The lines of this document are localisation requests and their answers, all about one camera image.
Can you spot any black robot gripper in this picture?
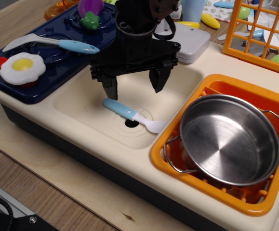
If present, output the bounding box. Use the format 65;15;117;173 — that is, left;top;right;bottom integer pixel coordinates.
91;17;181;100

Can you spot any blue handled white spoon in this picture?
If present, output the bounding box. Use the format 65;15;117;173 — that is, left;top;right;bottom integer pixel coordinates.
103;98;166;134

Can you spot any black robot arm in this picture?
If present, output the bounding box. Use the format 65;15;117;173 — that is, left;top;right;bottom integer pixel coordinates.
90;0;181;100

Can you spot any stainless steel pan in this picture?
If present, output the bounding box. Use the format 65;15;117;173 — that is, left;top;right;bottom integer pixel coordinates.
164;94;279;187

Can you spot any grey toy faucet base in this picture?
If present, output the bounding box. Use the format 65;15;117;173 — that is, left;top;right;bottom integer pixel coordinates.
153;22;212;64

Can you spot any yellow toy banana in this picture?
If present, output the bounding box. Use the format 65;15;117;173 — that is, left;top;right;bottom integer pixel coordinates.
177;21;200;29

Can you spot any purple toy eggplant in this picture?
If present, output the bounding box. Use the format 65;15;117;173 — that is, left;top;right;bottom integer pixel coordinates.
78;0;105;30

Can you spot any light blue cup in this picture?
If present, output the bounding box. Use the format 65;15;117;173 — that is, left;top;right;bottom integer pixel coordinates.
182;0;205;23

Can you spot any yellow toy corn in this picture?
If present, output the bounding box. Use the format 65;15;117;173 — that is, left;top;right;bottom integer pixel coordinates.
201;13;221;29

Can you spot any navy blue toy stove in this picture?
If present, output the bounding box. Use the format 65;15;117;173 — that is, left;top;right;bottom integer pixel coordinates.
0;3;116;104

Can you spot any orange transparent toy lid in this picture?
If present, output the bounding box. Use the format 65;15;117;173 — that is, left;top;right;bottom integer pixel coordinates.
44;0;79;21

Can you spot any cream toy kitchen sink unit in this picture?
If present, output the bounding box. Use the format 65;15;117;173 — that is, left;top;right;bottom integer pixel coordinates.
0;43;279;231

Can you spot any toy fried egg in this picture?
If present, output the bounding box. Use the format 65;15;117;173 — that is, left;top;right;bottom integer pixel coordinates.
0;52;46;86

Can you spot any round metal lid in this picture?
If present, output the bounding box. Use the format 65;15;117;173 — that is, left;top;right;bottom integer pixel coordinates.
230;37;271;57

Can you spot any green toy ball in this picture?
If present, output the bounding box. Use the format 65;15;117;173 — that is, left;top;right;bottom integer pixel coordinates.
238;7;251;20

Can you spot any light wooden board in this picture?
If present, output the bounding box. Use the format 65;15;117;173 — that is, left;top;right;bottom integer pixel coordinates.
0;0;279;231

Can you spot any grey spatula blue handle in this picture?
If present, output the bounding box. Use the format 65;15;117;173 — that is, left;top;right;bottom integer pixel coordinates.
2;33;100;54

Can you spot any orange wire rack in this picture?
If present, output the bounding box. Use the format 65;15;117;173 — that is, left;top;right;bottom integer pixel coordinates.
223;0;279;73

